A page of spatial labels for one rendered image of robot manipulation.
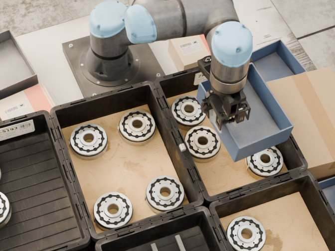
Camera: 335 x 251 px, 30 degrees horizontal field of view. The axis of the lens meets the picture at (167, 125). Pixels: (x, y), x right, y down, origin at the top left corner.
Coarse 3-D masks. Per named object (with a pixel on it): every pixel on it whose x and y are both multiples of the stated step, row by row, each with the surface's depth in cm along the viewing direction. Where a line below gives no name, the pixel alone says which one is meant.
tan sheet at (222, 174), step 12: (204, 144) 178; (216, 156) 176; (228, 156) 176; (204, 168) 174; (216, 168) 174; (228, 168) 175; (240, 168) 175; (204, 180) 172; (216, 180) 172; (228, 180) 173; (240, 180) 173; (252, 180) 173; (216, 192) 171
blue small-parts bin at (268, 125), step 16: (256, 80) 155; (256, 96) 158; (272, 96) 150; (256, 112) 155; (272, 112) 154; (224, 128) 146; (240, 128) 153; (256, 128) 153; (272, 128) 153; (288, 128) 146; (224, 144) 150; (240, 144) 150; (256, 144) 145; (272, 144) 150
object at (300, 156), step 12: (252, 60) 181; (180, 72) 178; (192, 72) 178; (156, 84) 175; (168, 108) 172; (180, 132) 168; (300, 156) 167; (192, 168) 163; (300, 168) 165; (264, 180) 162; (204, 192) 160; (228, 192) 161
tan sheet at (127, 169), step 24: (96, 120) 180; (120, 144) 176; (96, 168) 172; (120, 168) 172; (144, 168) 173; (168, 168) 173; (96, 192) 168; (120, 192) 169; (144, 192) 169; (144, 216) 166
